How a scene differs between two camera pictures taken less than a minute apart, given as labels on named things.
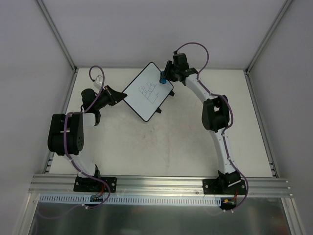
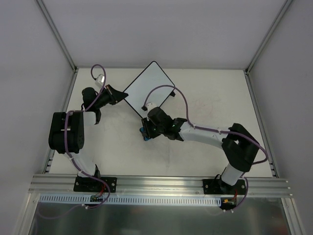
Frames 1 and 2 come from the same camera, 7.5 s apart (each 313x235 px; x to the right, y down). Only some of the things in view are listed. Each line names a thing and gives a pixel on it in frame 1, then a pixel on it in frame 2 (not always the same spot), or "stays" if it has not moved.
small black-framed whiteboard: (145, 92) stays
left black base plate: (89, 184) stays
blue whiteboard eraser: (163, 80) → (143, 131)
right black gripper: (168, 71) → (145, 129)
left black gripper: (110, 95) stays
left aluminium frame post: (57, 34) stays
